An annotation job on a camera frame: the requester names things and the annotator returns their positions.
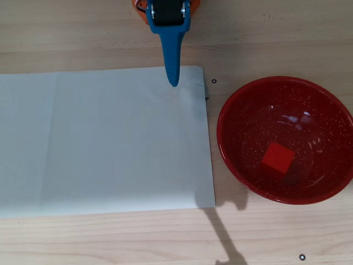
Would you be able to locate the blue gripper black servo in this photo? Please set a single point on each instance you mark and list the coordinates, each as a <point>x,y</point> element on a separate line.
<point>169,12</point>

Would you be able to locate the red cube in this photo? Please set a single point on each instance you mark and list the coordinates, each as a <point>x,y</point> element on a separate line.
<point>278,158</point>

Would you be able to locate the red speckled bowl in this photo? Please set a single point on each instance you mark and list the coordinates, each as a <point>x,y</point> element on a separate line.
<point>317,110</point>

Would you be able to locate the dark tape strip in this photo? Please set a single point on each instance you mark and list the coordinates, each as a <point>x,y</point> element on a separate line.
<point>207,92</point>

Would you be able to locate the white paper sheet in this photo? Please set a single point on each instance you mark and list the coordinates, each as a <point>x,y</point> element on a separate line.
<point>82,138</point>

